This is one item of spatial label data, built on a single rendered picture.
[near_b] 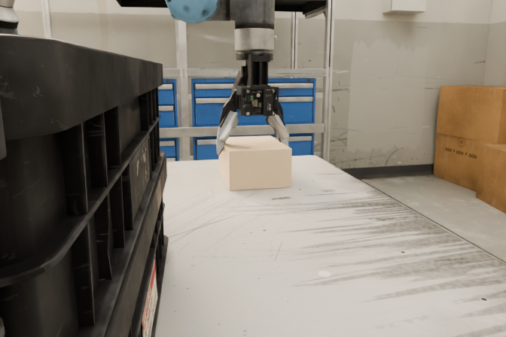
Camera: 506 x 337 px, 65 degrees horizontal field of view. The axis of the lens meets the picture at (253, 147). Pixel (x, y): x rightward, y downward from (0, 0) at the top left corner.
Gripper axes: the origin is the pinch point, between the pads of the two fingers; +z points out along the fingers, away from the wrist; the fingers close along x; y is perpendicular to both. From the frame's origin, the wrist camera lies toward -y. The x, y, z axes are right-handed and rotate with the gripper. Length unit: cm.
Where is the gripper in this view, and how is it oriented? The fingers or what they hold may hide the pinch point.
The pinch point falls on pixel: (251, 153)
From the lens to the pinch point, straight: 81.6
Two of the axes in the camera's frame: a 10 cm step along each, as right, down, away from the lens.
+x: 9.8, -0.4, 2.0
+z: 0.0, 9.8, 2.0
